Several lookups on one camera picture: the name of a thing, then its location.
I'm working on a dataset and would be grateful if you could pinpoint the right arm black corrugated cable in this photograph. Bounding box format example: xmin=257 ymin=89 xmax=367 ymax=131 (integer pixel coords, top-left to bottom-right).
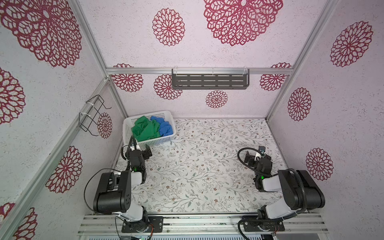
xmin=236 ymin=146 xmax=309 ymax=214

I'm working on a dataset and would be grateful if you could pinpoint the aluminium front rail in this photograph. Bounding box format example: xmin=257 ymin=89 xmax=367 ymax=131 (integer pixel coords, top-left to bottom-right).
xmin=76 ymin=213 xmax=329 ymax=237

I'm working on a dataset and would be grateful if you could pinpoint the green tank top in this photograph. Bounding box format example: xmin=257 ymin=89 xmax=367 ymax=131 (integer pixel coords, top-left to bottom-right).
xmin=131 ymin=116 xmax=161 ymax=142

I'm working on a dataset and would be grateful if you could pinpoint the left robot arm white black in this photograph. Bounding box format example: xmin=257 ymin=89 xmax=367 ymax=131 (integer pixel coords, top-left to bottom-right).
xmin=92 ymin=146 xmax=152 ymax=232

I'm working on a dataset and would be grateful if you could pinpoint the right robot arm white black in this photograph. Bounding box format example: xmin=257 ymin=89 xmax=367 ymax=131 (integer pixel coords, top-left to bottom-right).
xmin=237 ymin=146 xmax=326 ymax=223

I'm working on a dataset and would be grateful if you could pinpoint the grey metal wall shelf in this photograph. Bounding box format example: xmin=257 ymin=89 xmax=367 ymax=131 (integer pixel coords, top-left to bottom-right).
xmin=171 ymin=69 xmax=250 ymax=90

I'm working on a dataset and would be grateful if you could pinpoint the blue tank top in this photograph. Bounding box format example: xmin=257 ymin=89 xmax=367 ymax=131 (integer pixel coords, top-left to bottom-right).
xmin=150 ymin=116 xmax=174 ymax=137

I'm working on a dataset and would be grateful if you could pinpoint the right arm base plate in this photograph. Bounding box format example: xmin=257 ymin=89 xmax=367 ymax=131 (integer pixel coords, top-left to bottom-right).
xmin=240 ymin=216 xmax=286 ymax=232

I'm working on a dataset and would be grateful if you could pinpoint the black wire wall rack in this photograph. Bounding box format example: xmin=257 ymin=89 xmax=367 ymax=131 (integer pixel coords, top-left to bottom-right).
xmin=78 ymin=95 xmax=111 ymax=137

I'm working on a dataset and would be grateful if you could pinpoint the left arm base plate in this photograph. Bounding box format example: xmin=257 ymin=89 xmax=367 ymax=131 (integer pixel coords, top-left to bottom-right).
xmin=122 ymin=216 xmax=164 ymax=234

